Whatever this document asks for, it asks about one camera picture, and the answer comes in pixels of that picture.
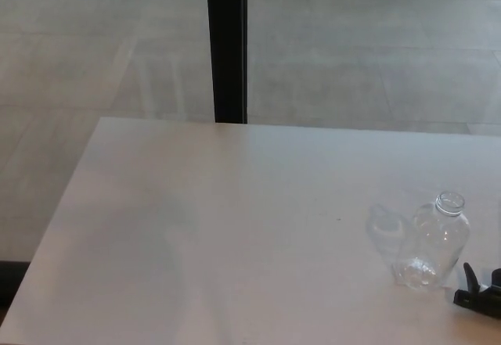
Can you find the black trigger sprayer lid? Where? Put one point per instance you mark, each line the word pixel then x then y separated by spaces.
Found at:
pixel 475 294

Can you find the clear plastic bottle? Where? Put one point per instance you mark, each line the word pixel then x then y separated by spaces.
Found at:
pixel 438 243

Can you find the black window frame post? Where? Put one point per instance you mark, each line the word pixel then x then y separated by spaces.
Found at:
pixel 228 47

